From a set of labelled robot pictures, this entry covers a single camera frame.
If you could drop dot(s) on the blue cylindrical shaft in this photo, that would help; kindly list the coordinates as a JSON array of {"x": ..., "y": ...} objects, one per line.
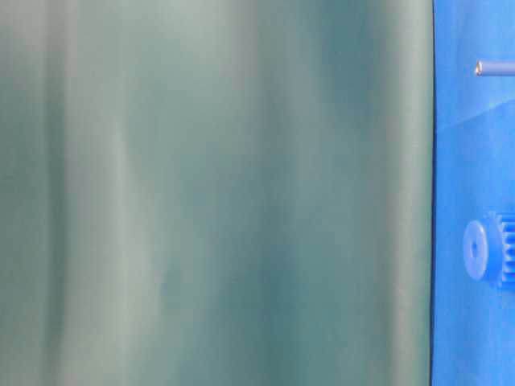
[{"x": 495, "y": 68}]

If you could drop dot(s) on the small blue plastic gear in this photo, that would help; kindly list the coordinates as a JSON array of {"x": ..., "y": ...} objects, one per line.
[{"x": 488, "y": 249}]

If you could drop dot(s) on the green fabric backdrop curtain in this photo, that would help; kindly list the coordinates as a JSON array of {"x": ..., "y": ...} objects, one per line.
[{"x": 216, "y": 192}]

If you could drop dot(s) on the blue mat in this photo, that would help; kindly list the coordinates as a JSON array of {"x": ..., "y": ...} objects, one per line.
[{"x": 473, "y": 322}]

